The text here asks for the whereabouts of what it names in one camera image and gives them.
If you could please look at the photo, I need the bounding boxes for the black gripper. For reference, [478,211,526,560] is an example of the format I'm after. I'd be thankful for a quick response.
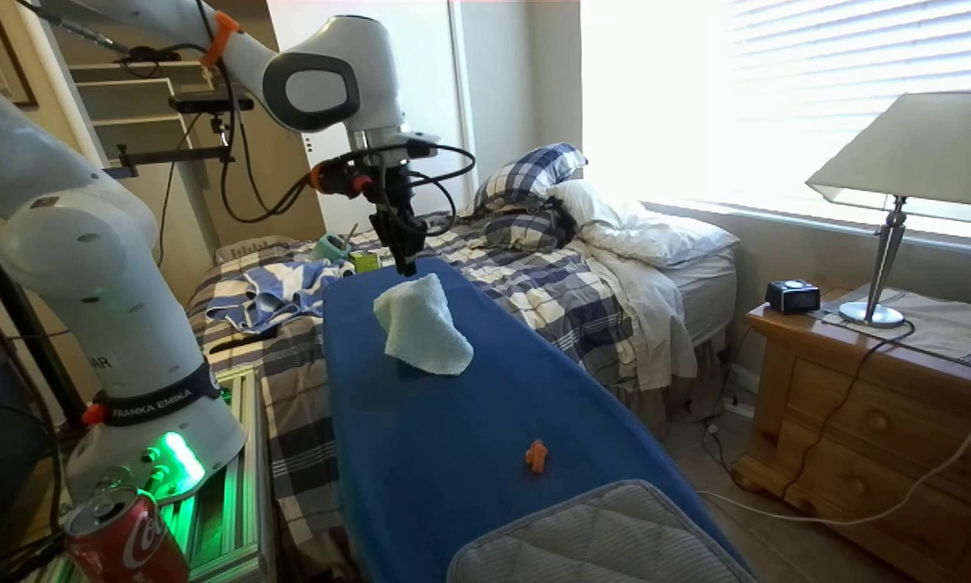
[369,166,431,280]

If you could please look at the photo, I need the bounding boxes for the light blue terry cloth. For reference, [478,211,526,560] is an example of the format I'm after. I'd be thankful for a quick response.
[369,268,475,378]

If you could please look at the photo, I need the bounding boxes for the small orange plastic object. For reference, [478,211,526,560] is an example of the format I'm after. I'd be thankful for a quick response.
[521,437,554,481]

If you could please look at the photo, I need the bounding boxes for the pale cloth on nightstand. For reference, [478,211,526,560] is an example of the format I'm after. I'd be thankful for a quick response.
[820,284,971,375]

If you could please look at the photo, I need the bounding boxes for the blue and white garment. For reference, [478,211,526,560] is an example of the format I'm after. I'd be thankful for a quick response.
[205,255,343,334]

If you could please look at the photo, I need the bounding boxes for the plaid pillow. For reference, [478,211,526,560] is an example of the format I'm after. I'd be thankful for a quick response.
[473,139,590,222]

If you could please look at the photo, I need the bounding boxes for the bed with plaid blanket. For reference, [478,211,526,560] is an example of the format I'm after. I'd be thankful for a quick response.
[189,203,741,576]

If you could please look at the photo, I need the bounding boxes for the blue covered ironing board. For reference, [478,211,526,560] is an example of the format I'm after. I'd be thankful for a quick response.
[321,255,759,583]

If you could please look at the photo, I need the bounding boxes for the white duvet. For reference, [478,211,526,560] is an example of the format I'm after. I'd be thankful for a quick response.
[548,174,741,396]

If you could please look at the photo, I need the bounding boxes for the grey quilted pad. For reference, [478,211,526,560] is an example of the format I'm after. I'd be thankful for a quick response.
[444,478,753,583]

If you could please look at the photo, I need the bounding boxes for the black alarm clock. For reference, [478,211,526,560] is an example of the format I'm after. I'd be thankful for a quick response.
[764,276,822,319]

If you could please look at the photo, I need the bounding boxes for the red soda can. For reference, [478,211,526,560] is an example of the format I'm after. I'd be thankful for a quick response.
[62,492,191,583]

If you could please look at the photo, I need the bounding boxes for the white window blinds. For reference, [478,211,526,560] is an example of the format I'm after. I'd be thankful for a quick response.
[579,0,971,248]

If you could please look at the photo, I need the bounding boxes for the wooden nightstand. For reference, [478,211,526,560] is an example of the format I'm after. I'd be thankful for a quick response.
[736,284,971,583]

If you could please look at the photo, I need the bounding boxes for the table lamp with beige shade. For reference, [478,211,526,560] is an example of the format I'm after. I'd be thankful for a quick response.
[802,88,971,331]

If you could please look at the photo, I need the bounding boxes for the red and black wrist camera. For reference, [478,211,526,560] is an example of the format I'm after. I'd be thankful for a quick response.
[309,158,379,200]

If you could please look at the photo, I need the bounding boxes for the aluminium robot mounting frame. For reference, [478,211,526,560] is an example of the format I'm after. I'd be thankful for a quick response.
[180,363,278,583]

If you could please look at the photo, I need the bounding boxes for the wooden wall shelf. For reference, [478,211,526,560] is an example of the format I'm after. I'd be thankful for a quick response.
[66,43,262,177]

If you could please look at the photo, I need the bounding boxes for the black lamp cable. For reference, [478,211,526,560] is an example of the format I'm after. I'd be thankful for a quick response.
[776,322,918,512]

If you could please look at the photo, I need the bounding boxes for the white power cable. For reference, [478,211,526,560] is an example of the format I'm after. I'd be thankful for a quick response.
[708,396,971,532]

